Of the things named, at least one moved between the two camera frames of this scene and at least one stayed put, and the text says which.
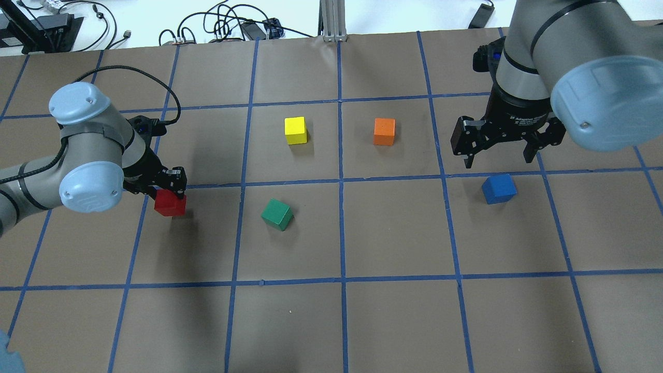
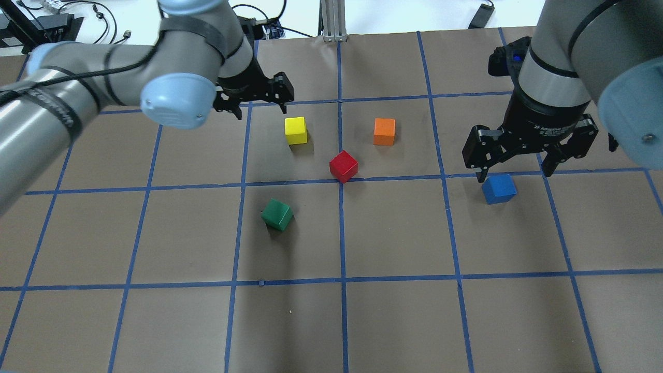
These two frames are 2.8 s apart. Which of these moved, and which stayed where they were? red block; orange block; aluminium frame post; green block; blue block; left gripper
Moved: red block; left gripper
Stayed: orange block; blue block; aluminium frame post; green block
